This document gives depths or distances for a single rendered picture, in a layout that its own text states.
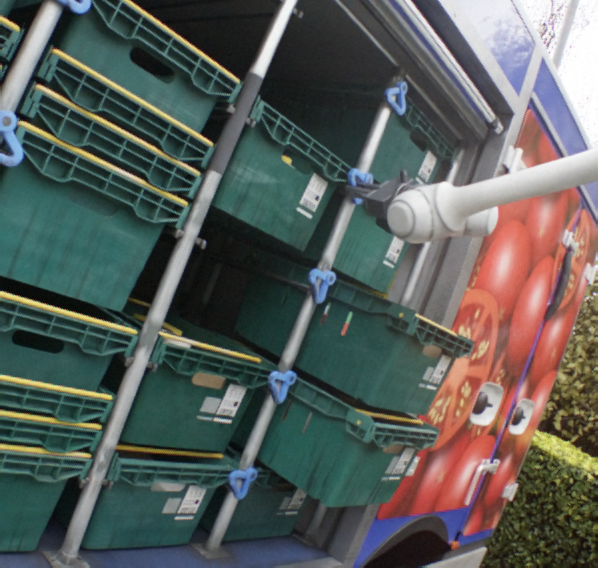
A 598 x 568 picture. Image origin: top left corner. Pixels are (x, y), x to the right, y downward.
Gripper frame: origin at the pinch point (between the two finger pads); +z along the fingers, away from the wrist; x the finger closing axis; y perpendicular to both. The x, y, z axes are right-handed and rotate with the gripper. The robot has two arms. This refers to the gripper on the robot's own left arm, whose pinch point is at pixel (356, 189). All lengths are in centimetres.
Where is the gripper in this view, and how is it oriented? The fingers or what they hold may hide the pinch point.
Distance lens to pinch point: 154.8
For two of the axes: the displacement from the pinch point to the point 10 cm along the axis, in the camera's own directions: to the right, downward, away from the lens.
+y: -1.9, -8.4, -5.0
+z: -7.1, -2.4, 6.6
